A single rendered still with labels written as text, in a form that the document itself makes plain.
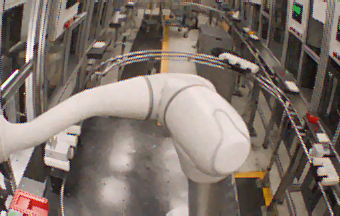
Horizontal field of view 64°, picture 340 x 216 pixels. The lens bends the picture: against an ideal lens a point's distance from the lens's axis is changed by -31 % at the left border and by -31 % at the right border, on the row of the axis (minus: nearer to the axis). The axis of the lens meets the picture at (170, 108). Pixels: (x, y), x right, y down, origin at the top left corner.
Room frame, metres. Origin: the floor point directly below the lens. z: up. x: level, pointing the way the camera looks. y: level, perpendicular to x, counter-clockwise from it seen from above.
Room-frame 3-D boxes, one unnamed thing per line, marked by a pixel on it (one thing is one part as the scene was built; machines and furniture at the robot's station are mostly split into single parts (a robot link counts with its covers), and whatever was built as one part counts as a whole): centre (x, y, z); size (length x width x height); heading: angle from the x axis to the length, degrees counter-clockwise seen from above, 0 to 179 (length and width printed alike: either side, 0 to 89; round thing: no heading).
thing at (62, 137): (1.34, 0.50, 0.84); 0.36 x 0.14 x 0.10; 4
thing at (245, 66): (3.01, -0.54, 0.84); 0.37 x 0.14 x 0.10; 62
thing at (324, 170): (1.45, -1.00, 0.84); 0.37 x 0.14 x 0.10; 4
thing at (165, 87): (0.83, -0.02, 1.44); 0.18 x 0.14 x 0.13; 118
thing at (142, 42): (5.73, 0.46, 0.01); 5.85 x 0.59 x 0.01; 4
